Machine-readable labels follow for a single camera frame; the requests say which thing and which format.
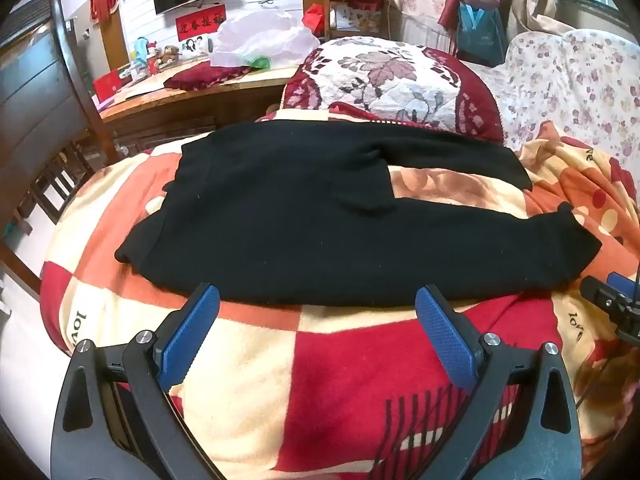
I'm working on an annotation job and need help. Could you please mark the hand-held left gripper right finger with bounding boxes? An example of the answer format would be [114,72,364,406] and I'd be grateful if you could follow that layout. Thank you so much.
[415,284,584,480]

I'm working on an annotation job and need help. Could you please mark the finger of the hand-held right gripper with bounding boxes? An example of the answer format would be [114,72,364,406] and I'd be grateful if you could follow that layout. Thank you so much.
[580,271,640,347]

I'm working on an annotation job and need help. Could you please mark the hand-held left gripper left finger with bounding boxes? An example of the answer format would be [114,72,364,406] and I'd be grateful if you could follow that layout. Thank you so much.
[50,282,221,480]

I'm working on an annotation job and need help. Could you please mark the black pants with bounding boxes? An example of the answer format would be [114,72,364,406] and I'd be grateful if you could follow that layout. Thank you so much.
[114,121,603,307]

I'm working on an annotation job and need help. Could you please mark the red orange checkered blanket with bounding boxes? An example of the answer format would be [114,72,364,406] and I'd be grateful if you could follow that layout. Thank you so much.
[39,110,640,480]

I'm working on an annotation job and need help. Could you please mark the white floral sofa cover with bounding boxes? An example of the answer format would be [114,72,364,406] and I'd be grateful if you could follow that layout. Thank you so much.
[460,29,640,173]

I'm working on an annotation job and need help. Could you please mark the wooden desk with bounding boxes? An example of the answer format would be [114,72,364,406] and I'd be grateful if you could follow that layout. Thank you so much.
[97,57,302,161]

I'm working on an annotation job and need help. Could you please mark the dark red cloth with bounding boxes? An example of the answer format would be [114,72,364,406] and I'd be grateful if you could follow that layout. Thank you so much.
[163,62,252,92]

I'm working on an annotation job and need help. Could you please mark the red gift box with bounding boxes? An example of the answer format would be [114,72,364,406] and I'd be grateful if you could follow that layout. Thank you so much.
[92,67,127,104]

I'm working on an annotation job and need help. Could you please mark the red floral cushion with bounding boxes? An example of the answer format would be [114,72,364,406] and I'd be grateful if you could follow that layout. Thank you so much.
[281,36,506,144]

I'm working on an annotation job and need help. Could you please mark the brown plush toy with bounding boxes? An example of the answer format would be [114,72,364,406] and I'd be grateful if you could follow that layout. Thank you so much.
[154,45,182,69]

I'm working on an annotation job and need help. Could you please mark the dark wooden chair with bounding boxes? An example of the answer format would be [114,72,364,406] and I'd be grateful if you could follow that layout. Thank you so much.
[0,0,120,301]

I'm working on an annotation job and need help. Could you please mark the blue toy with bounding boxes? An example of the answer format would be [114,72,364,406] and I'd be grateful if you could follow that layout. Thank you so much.
[130,36,157,77]

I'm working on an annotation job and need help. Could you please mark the blue shopping bag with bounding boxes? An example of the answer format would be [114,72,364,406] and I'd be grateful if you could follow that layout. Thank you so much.
[456,2,507,67]

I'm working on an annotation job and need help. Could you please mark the white plastic bag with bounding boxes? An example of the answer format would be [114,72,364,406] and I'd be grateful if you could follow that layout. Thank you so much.
[208,8,322,69]

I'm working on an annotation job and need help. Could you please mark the small red bag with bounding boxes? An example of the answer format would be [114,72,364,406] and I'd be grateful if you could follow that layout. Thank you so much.
[302,3,327,39]

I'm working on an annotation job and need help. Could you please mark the red wall banner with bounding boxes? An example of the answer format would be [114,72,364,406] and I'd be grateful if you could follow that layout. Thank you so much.
[175,3,227,44]

